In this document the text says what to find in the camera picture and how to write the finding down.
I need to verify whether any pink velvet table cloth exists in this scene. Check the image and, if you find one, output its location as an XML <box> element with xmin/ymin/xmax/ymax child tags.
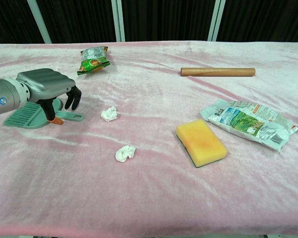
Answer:
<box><xmin>0</xmin><ymin>41</ymin><xmax>298</xmax><ymax>236</ymax></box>

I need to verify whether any green hand broom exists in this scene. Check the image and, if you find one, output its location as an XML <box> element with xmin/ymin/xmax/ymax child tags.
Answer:
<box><xmin>2</xmin><ymin>98</ymin><xmax>85</xmax><ymax>130</ymax></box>

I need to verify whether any white green wipes pack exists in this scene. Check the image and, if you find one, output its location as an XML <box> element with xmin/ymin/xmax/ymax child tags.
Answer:
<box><xmin>200</xmin><ymin>98</ymin><xmax>298</xmax><ymax>155</ymax></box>

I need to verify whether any yellow sponge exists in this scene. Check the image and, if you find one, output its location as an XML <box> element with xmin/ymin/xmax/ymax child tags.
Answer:
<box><xmin>175</xmin><ymin>119</ymin><xmax>228</xmax><ymax>169</ymax></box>

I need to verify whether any wooden rolling pin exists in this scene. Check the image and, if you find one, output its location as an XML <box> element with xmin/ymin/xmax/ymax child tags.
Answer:
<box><xmin>180</xmin><ymin>67</ymin><xmax>256</xmax><ymax>77</ymax></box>

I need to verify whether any white paper ball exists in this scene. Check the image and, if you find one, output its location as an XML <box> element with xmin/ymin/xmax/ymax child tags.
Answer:
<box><xmin>115</xmin><ymin>145</ymin><xmax>137</xmax><ymax>163</ymax></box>
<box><xmin>100</xmin><ymin>106</ymin><xmax>119</xmax><ymax>122</ymax></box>

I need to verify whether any green snack bag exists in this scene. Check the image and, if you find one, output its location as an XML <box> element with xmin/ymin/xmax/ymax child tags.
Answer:
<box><xmin>76</xmin><ymin>46</ymin><xmax>112</xmax><ymax>76</ymax></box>

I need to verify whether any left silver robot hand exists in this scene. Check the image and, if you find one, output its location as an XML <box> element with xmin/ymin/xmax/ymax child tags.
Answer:
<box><xmin>16</xmin><ymin>68</ymin><xmax>82</xmax><ymax>125</ymax></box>

